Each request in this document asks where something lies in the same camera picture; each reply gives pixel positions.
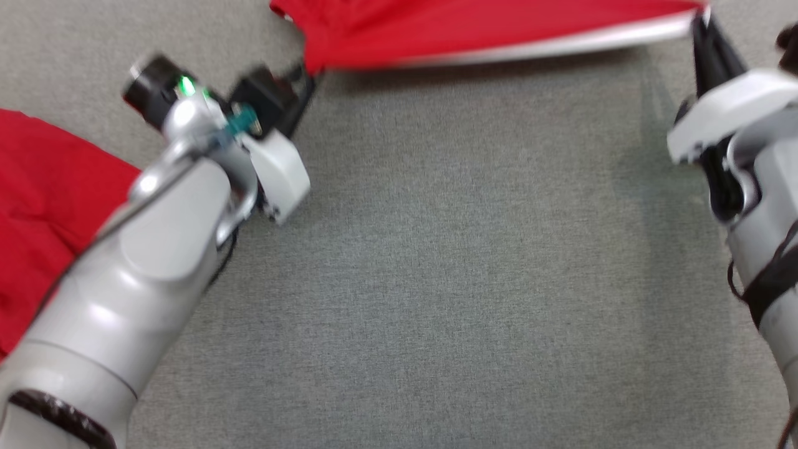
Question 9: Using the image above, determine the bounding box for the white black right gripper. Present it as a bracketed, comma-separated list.
[667, 12, 798, 164]

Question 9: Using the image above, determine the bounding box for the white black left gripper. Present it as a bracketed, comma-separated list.
[240, 62, 315, 225]

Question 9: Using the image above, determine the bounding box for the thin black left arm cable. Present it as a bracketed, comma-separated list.
[209, 226, 243, 284]

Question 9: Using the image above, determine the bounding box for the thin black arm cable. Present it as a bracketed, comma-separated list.
[209, 226, 243, 284]
[726, 218, 798, 449]

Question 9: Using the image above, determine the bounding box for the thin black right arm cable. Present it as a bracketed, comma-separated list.
[726, 218, 798, 449]

